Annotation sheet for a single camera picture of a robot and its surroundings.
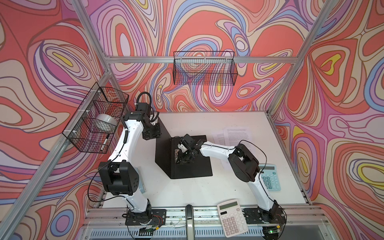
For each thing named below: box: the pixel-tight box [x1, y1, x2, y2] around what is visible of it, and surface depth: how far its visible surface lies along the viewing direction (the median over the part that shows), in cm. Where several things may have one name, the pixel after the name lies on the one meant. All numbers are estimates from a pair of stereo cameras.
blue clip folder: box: [155, 117, 213, 180], surface depth 88 cm
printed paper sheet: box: [224, 126, 253, 152], surface depth 109 cm
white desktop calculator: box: [217, 199, 249, 238], surface depth 73 cm
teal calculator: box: [259, 164, 281, 192], surface depth 86 cm
